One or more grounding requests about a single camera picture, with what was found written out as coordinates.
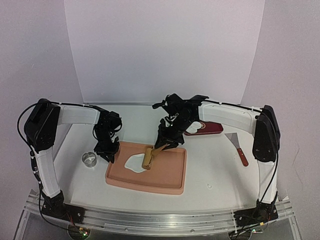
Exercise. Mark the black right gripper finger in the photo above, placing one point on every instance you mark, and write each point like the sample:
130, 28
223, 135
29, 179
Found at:
159, 140
169, 145

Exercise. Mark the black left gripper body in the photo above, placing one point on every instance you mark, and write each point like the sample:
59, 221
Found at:
104, 144

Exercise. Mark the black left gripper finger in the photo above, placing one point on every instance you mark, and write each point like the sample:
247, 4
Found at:
112, 156
103, 156

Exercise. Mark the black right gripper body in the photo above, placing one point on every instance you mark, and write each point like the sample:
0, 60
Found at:
167, 139

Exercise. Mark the wooden rolling pin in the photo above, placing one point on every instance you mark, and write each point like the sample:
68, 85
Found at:
150, 153

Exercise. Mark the white dough piece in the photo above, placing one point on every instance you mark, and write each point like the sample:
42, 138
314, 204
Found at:
134, 163

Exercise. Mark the pink plastic tray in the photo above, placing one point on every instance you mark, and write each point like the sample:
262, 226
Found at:
166, 176

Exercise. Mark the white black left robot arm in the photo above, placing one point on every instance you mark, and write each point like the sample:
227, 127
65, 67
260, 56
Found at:
39, 133

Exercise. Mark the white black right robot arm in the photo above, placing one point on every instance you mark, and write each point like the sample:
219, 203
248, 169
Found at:
258, 126

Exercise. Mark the flat white dumpling wrapper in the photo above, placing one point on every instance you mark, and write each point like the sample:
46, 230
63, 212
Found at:
197, 125

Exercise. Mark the dark red square tray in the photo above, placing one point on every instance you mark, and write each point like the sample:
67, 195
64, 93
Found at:
208, 128

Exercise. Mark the metal scraper red handle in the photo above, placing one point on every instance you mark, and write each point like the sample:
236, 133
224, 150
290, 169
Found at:
237, 147

